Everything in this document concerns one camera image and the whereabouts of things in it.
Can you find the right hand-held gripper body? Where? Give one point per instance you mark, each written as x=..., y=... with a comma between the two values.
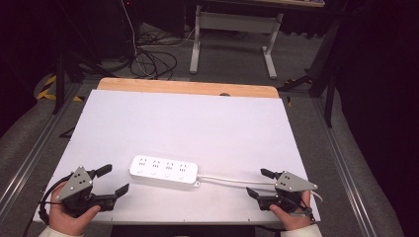
x=291, y=184

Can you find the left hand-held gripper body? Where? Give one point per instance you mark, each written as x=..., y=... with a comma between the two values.
x=75, y=182

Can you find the person's right hand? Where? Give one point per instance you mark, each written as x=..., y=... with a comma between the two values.
x=291, y=219

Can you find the person's left hand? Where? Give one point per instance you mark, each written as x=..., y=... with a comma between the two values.
x=66, y=220

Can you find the white power strip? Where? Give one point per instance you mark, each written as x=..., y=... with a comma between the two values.
x=163, y=171

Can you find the white table mat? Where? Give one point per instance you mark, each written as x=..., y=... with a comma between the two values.
x=184, y=128

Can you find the yellow black floor tape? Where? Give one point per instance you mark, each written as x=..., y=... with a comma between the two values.
x=47, y=90

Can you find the black metal stand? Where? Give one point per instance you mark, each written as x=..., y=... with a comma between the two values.
x=60, y=82
x=324, y=75

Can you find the wooden table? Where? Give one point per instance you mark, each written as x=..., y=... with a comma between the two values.
x=184, y=87

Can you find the wooden desk top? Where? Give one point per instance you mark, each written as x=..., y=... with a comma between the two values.
x=273, y=2

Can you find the aluminium floor rail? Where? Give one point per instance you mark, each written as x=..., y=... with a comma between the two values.
x=346, y=171
x=36, y=148

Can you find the white metal desk frame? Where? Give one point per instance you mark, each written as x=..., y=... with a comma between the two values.
x=235, y=21

